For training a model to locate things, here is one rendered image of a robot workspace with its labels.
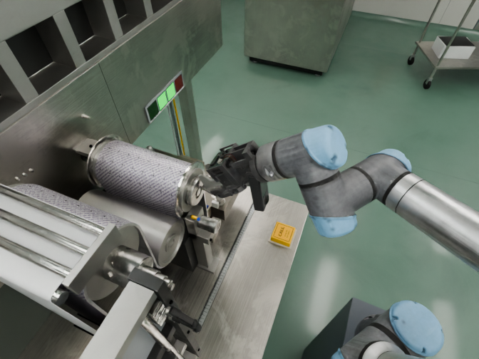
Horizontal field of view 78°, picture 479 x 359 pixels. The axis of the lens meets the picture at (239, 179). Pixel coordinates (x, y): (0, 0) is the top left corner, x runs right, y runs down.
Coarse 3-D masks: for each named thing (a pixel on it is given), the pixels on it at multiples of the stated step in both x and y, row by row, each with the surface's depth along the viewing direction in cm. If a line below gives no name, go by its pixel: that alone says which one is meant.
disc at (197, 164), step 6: (198, 162) 73; (192, 168) 71; (204, 168) 78; (186, 174) 69; (204, 174) 79; (180, 180) 68; (180, 186) 68; (180, 192) 69; (180, 210) 72; (180, 216) 73
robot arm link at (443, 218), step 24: (360, 168) 54; (384, 168) 54; (408, 168) 56; (384, 192) 53; (408, 192) 50; (432, 192) 49; (408, 216) 50; (432, 216) 47; (456, 216) 45; (456, 240) 45
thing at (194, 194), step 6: (192, 180) 72; (198, 180) 72; (192, 186) 71; (198, 186) 73; (186, 192) 71; (192, 192) 71; (198, 192) 74; (186, 198) 71; (192, 198) 72; (198, 198) 75; (192, 204) 73
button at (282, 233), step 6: (276, 228) 105; (282, 228) 105; (288, 228) 105; (294, 228) 105; (276, 234) 103; (282, 234) 103; (288, 234) 103; (276, 240) 103; (282, 240) 102; (288, 240) 102
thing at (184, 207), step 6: (96, 156) 75; (198, 168) 73; (192, 174) 71; (198, 174) 74; (186, 180) 69; (186, 186) 70; (180, 198) 69; (180, 204) 70; (186, 204) 73; (186, 210) 74
